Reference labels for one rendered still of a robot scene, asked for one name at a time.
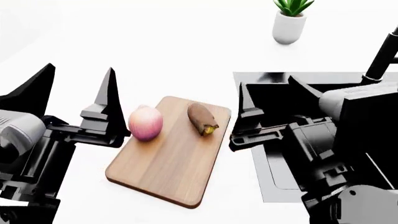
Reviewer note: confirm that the pink red onion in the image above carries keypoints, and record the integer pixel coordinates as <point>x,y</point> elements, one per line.
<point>145,123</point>

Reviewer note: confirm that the brown sweet potato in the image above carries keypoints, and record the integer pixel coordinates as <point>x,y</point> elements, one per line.
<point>200,119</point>

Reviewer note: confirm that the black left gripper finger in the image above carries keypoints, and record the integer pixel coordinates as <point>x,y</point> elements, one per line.
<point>109,109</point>
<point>34,93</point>

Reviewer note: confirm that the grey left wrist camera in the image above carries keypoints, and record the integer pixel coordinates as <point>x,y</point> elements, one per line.
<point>20,133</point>

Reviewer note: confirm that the black kitchen faucet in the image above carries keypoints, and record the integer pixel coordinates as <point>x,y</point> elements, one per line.
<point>381,56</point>

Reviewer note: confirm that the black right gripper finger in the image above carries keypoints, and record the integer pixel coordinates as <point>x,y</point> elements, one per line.
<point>303,89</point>
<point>248,109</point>

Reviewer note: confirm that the wooden cutting board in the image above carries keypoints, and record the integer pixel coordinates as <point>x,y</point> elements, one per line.
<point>174,149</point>

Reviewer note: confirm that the potted succulent in white pot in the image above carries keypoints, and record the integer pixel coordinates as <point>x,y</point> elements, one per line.
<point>289,24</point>

